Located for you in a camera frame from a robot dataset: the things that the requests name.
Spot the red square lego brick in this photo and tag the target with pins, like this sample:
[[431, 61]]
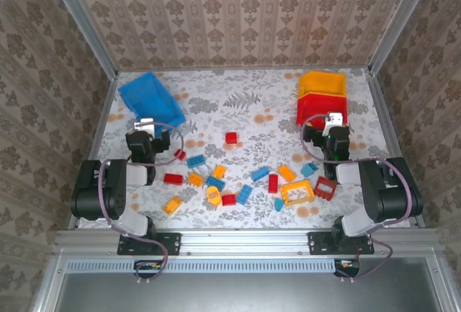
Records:
[[228, 200], [231, 137]]

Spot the blue quarter-round lego piece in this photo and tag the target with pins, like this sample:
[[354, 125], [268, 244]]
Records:
[[279, 205]]

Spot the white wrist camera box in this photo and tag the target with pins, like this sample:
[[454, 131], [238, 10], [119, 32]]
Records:
[[333, 118], [144, 125]]

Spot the blue plastic bin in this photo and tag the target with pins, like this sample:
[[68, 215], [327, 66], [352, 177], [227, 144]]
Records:
[[151, 99]]

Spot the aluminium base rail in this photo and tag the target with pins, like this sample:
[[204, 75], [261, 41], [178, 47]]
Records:
[[245, 241]]

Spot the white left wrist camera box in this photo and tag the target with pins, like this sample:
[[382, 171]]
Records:
[[144, 125]]

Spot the red lego window frame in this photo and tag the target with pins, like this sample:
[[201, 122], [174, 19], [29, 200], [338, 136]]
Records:
[[326, 181]]

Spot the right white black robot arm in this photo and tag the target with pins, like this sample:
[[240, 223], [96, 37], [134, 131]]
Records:
[[392, 193]]

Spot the yellow plastic bin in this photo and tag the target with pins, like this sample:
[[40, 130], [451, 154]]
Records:
[[322, 83]]

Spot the red plastic bin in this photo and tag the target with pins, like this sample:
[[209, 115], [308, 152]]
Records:
[[317, 106]]

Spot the yellow round lego piece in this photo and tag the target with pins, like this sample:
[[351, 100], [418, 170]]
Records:
[[212, 198]]

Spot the small blue lego brick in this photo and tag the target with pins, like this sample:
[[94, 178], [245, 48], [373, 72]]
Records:
[[309, 170]]

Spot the aluminium table side rail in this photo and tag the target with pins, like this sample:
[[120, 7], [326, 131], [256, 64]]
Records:
[[104, 110], [382, 110]]

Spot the yellow lego brick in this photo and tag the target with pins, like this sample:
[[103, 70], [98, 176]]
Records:
[[219, 171], [172, 205], [195, 179], [287, 173]]

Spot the small red lego brick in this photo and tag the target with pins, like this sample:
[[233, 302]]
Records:
[[180, 154]]

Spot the grey metal panel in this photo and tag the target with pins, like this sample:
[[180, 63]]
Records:
[[245, 294]]

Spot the yellow lego window frame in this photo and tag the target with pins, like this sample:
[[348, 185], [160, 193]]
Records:
[[296, 183]]

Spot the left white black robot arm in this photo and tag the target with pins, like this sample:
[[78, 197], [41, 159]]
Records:
[[97, 189]]

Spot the aluminium frame post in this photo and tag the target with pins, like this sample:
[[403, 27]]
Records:
[[82, 20], [400, 20]]

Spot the long red lego brick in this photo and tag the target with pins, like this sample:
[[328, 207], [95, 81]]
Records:
[[273, 183], [173, 178]]

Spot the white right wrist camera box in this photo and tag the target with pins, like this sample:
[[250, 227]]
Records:
[[333, 118]]

